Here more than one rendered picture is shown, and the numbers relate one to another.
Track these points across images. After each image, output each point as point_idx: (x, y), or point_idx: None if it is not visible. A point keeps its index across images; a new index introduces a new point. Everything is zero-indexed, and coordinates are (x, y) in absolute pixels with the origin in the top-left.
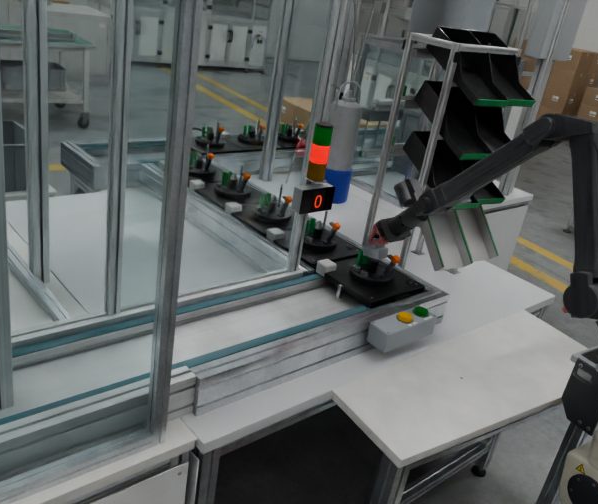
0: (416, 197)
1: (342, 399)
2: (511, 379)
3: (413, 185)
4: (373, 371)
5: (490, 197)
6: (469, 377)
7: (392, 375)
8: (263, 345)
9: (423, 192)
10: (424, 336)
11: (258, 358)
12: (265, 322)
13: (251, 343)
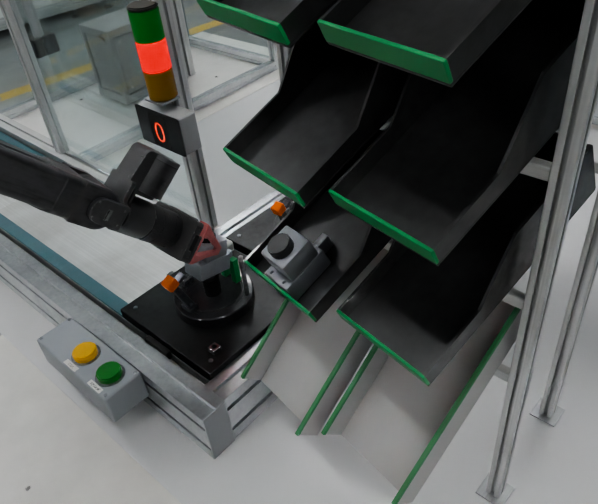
0: (109, 178)
1: None
2: None
3: (127, 157)
4: (41, 369)
5: (419, 347)
6: (29, 502)
7: (33, 392)
8: (4, 239)
9: (129, 179)
10: (100, 409)
11: None
12: (95, 243)
13: (20, 234)
